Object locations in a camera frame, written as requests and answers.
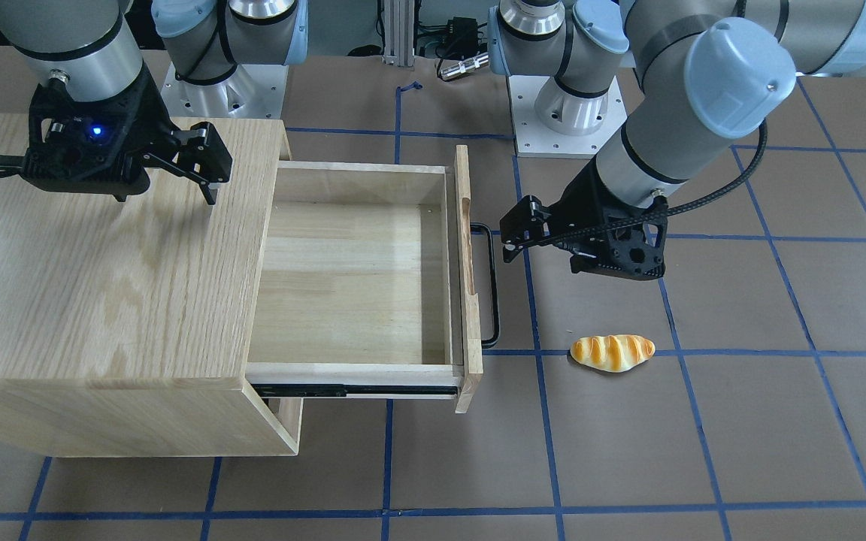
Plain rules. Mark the wooden drawer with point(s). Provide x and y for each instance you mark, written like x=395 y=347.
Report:
x=367 y=279

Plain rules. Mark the aluminium frame post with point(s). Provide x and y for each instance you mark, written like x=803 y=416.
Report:
x=399 y=20

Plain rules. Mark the toy bread roll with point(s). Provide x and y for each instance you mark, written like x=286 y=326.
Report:
x=612 y=353

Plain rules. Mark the black drawer handle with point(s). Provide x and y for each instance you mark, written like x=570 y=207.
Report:
x=479 y=228

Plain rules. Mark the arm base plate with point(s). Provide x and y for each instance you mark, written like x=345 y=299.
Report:
x=553 y=135
x=252 y=92

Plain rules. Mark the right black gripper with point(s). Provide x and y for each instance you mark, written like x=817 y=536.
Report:
x=149 y=119

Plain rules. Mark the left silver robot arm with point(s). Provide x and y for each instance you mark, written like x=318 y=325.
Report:
x=710 y=73

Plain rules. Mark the wooden drawer cabinet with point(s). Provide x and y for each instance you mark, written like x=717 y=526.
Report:
x=125 y=327

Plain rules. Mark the black drawer slide rail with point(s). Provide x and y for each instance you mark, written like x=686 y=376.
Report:
x=267 y=390

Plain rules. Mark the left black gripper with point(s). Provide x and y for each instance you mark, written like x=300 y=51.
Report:
x=582 y=203

